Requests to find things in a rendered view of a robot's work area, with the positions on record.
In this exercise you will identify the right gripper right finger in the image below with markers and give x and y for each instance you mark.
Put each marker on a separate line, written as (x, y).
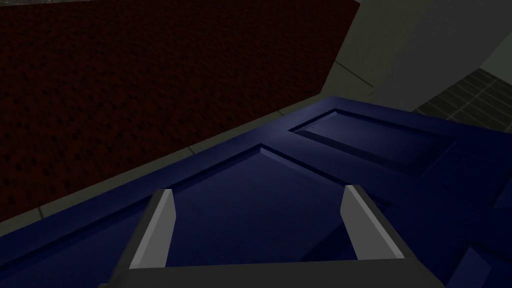
(372, 230)

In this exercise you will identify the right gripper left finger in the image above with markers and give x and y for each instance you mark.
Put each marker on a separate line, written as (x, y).
(154, 236)

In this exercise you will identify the dark blue panelled door leaf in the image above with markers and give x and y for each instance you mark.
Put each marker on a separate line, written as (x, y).
(256, 192)

